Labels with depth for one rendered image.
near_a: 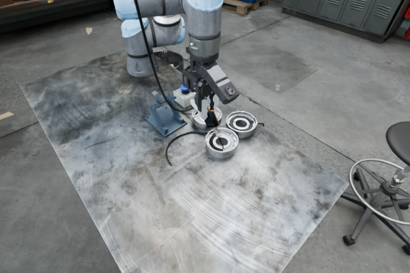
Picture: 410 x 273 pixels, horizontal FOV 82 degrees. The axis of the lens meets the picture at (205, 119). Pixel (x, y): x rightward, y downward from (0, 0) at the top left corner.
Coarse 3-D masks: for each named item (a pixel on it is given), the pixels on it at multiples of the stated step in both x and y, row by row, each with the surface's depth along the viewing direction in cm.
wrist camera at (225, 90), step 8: (208, 64) 58; (216, 64) 59; (200, 72) 59; (208, 72) 57; (216, 72) 58; (208, 80) 58; (216, 80) 57; (224, 80) 58; (216, 88) 57; (224, 88) 56; (232, 88) 57; (224, 96) 56; (232, 96) 56
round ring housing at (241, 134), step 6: (234, 114) 86; (240, 114) 86; (246, 114) 85; (228, 120) 84; (234, 120) 84; (240, 120) 84; (246, 120) 84; (252, 120) 84; (228, 126) 80; (234, 126) 82; (246, 126) 82; (240, 132) 78; (246, 132) 78; (252, 132) 80; (240, 138) 81
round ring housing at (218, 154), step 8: (224, 128) 79; (208, 136) 78; (216, 136) 78; (224, 136) 78; (232, 136) 78; (208, 144) 74; (216, 144) 75; (216, 152) 73; (224, 152) 72; (232, 152) 74
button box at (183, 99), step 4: (180, 88) 95; (176, 92) 93; (180, 92) 93; (184, 92) 93; (188, 92) 93; (176, 96) 94; (180, 96) 91; (184, 96) 91; (188, 96) 91; (192, 96) 92; (176, 100) 95; (180, 100) 93; (184, 100) 90; (188, 100) 92; (180, 104) 94; (184, 104) 92; (188, 104) 93
